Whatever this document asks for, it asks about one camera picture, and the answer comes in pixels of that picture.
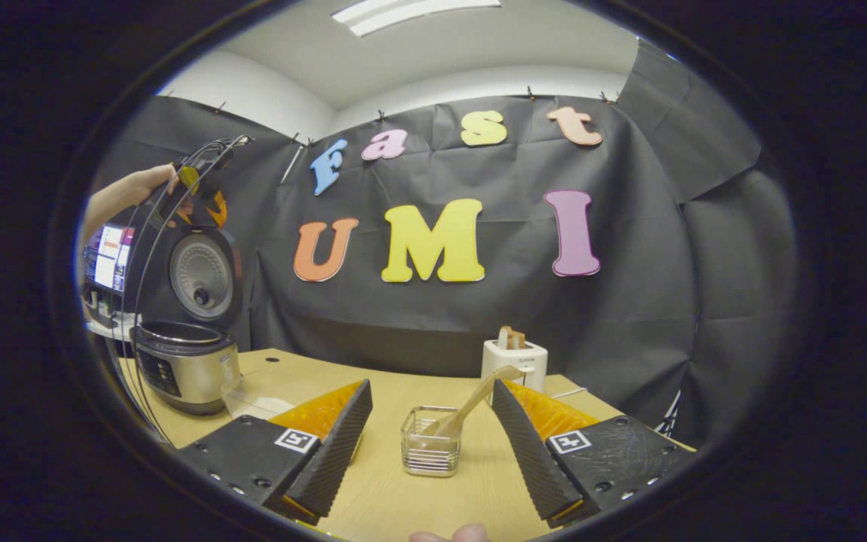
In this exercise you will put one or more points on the black and silver rice cooker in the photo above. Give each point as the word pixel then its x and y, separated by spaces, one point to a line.
pixel 185 369

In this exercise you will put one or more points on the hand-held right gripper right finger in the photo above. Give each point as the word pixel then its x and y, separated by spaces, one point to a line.
pixel 531 452

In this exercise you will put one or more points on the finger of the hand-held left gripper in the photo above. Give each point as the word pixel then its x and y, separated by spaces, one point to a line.
pixel 214 211

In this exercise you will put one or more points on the black backdrop cloth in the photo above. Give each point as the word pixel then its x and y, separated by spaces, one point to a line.
pixel 629 301

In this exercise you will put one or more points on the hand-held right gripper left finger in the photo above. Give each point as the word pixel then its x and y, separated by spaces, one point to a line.
pixel 332 452

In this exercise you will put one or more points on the toasted bread slice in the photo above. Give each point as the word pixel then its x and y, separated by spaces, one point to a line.
pixel 511 339

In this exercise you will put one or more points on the white toaster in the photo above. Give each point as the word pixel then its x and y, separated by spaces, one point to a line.
pixel 497 361

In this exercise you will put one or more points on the white side table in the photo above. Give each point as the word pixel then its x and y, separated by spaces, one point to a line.
pixel 110 329

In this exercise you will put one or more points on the wooden spoon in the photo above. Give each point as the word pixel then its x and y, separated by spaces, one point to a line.
pixel 479 395

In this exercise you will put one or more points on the ceiling light panel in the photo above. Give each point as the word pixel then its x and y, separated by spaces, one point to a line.
pixel 411 13

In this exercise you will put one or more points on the computer monitor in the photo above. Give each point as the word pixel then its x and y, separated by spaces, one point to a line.
pixel 110 260

